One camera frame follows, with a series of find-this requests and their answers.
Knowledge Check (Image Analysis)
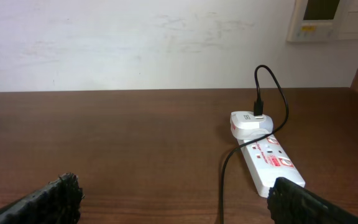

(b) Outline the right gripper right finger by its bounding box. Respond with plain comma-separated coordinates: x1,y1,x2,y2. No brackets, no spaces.
267,177,358,224

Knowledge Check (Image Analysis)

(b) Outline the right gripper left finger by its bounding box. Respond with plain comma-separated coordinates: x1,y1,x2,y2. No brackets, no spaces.
0,173,85,224

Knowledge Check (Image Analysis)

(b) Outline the white charger adapter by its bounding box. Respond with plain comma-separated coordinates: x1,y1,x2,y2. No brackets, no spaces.
230,111,273,140

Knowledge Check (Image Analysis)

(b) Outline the white power strip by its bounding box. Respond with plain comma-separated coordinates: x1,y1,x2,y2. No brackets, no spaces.
241,135,306,198

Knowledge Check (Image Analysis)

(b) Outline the black charging cable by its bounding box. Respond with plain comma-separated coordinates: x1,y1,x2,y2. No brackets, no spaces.
218,64,290,224

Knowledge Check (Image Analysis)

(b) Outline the white wall control panel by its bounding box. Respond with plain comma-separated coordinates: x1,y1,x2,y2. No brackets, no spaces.
287,0,358,42

